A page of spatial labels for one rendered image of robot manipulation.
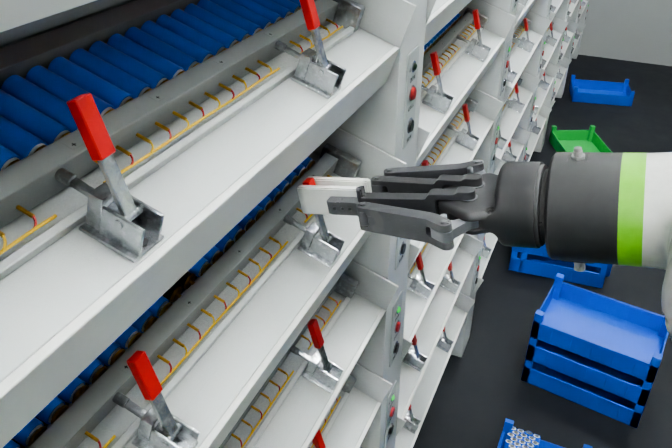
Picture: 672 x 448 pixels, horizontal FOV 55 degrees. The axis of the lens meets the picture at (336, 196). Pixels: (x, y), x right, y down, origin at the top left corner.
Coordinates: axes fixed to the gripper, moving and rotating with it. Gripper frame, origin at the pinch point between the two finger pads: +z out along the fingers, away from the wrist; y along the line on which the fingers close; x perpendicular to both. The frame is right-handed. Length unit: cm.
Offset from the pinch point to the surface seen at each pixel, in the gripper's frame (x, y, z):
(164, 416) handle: -3.6, -26.8, 2.1
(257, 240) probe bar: -2.3, -5.7, 6.6
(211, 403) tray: -7.3, -21.9, 2.6
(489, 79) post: -17, 86, 5
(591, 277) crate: -101, 135, -11
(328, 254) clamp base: -6.5, -1.0, 1.7
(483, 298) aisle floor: -99, 114, 19
